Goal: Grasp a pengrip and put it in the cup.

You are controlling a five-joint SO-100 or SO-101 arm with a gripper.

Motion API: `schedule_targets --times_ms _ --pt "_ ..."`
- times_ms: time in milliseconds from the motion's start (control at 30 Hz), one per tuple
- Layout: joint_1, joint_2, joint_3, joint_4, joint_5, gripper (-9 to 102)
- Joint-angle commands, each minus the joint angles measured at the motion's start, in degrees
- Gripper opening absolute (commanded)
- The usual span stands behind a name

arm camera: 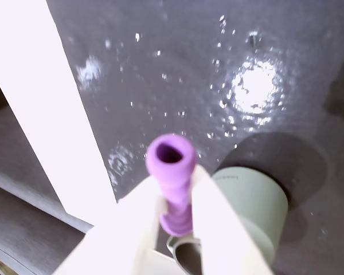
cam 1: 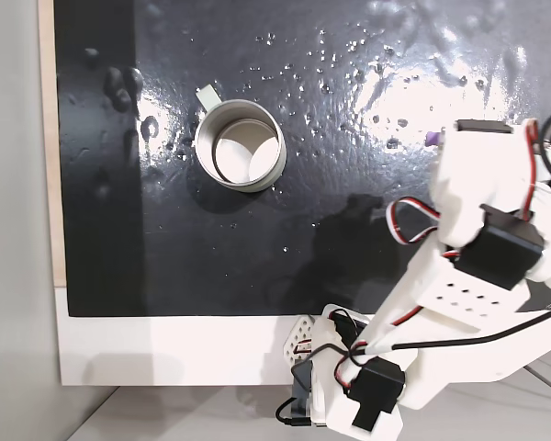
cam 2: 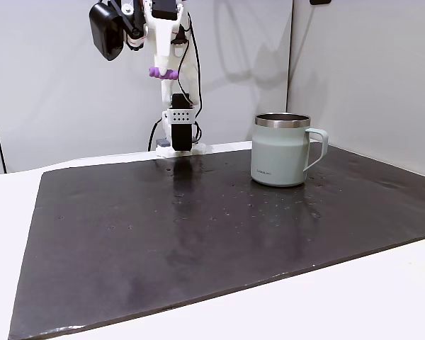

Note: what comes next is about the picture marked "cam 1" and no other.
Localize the black glossy mat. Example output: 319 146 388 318
53 0 551 318

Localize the grey-green steel mug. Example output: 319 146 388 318
193 84 288 194

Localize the tan wooden board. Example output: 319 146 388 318
37 0 68 288

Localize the red white black servo wire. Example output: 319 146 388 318
516 119 541 221
384 196 443 247
329 306 424 391

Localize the long black camera cable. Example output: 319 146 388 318
302 307 551 368

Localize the black power cable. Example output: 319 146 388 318
275 396 314 427

